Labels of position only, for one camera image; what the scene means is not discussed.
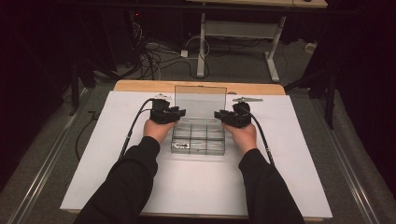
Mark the dark equipment with red light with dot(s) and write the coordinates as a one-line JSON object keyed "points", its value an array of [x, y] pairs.
{"points": [[124, 34]]}

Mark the small white box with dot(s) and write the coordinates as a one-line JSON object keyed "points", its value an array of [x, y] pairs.
{"points": [[310, 46]]}

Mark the clear grey compartment box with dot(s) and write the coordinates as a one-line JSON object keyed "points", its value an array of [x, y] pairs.
{"points": [[199, 137]]}

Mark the person's left hand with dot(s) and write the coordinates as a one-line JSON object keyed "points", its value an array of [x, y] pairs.
{"points": [[158, 130]]}

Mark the metal floor rail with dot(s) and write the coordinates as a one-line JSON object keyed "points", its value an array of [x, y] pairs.
{"points": [[46, 168], [345, 165]]}

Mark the white power adapter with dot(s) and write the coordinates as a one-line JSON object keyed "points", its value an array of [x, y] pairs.
{"points": [[184, 53]]}

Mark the person's right hand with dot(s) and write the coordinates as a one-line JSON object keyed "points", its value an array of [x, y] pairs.
{"points": [[244, 138]]}

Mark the black metal stand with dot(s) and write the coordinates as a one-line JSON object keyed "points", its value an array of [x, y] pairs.
{"points": [[74, 87], [330, 102]]}

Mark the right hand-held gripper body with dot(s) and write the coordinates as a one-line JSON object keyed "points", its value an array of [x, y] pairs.
{"points": [[239, 116]]}

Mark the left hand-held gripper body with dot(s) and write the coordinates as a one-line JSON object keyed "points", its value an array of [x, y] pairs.
{"points": [[160, 113]]}

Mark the white-framed desk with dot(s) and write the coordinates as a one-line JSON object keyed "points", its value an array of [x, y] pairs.
{"points": [[239, 29]]}

